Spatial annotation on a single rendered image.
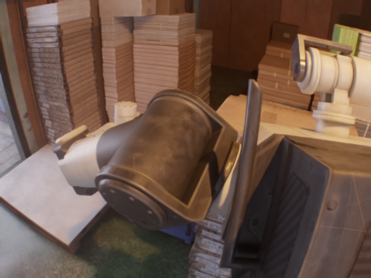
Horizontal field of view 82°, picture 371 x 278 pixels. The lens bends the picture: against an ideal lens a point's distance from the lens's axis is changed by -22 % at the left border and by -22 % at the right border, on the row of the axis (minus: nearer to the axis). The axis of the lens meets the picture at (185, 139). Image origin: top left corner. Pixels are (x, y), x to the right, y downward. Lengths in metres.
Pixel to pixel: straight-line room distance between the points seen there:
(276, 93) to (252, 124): 2.14
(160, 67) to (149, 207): 2.13
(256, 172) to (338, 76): 0.17
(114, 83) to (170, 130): 2.14
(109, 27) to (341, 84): 2.10
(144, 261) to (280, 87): 1.74
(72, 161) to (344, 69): 0.43
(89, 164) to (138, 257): 1.37
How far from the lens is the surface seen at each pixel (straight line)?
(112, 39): 2.32
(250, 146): 0.22
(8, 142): 3.34
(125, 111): 0.74
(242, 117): 0.79
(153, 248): 1.75
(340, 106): 0.35
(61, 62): 2.15
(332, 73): 0.34
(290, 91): 2.33
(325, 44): 0.37
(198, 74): 2.72
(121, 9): 2.21
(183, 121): 0.30
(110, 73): 2.40
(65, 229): 1.84
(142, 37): 2.40
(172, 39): 2.25
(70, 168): 0.46
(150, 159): 0.26
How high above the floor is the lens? 1.45
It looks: 32 degrees down
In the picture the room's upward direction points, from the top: 1 degrees clockwise
